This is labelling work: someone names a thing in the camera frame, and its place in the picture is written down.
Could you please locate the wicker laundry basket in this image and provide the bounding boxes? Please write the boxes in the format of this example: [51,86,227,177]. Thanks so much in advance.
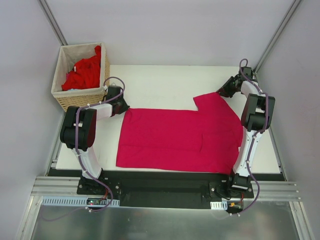
[51,42,110,111]

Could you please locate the magenta t shirt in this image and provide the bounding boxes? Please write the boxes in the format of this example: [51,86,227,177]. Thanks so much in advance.
[116,92,243,174]

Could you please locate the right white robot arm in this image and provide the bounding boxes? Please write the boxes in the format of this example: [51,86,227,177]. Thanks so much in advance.
[215,66,276,200]

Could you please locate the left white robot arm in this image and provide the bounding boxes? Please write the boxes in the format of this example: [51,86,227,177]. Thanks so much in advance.
[60,85,130,195]

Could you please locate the red t shirt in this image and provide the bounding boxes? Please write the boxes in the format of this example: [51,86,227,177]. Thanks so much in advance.
[61,45,101,91]

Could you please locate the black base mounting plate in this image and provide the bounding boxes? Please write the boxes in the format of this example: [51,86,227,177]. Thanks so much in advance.
[47,168,255,208]

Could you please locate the right aluminium frame post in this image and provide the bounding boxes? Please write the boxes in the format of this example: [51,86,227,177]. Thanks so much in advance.
[253,0,303,73]

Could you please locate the aluminium frame post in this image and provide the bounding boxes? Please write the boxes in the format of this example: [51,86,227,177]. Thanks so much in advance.
[253,0,303,73]
[37,0,68,46]

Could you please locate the right white cable duct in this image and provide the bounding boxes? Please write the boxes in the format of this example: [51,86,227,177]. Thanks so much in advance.
[210,201,228,211]

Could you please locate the white cable duct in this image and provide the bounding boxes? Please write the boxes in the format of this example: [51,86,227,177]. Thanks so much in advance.
[42,196,120,208]
[210,201,228,211]

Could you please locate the left white cable duct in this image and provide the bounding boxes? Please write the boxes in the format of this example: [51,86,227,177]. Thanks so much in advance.
[42,196,120,208]

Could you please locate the left aluminium frame post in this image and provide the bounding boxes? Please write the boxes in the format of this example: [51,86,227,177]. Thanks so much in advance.
[37,0,68,46]

